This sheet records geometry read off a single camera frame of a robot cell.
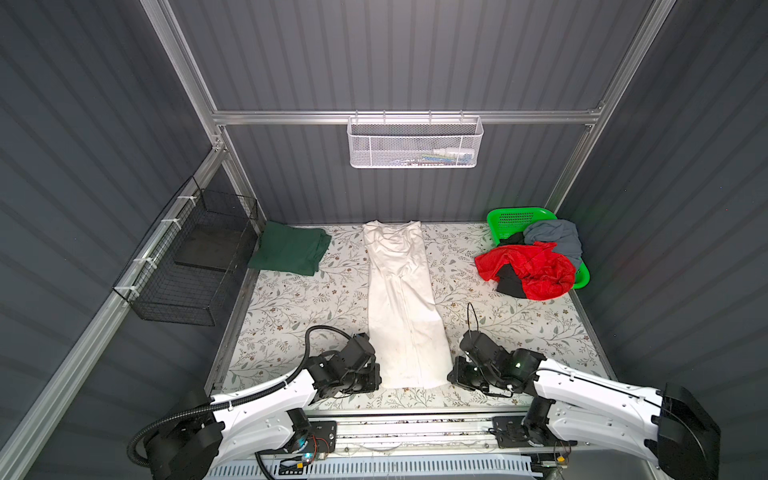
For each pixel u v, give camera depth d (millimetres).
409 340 892
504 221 1146
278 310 965
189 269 737
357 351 642
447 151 912
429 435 755
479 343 633
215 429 417
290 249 1094
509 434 728
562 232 1025
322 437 725
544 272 937
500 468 707
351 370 632
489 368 610
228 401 450
